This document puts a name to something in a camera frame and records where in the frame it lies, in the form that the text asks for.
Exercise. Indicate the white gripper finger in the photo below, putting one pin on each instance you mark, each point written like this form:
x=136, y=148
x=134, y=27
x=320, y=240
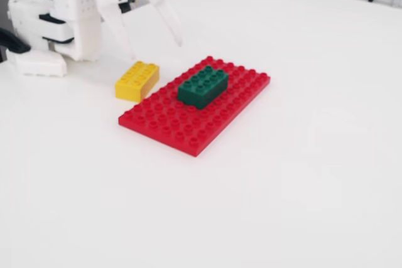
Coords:
x=163, y=7
x=117, y=23

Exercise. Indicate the yellow lego brick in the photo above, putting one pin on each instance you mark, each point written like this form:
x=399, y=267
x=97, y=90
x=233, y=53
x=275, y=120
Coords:
x=135, y=83

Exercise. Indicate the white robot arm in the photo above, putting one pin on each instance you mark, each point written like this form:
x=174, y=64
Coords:
x=69, y=13

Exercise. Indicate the white arm base clamp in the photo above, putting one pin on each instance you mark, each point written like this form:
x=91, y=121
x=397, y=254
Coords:
x=37, y=64

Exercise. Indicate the green lego brick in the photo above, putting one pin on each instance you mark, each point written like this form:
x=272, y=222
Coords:
x=201, y=87

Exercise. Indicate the red lego baseplate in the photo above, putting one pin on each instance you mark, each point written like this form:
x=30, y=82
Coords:
x=176, y=123

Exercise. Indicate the black wrist camera white mount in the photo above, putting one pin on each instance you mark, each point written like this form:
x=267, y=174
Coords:
x=124, y=7

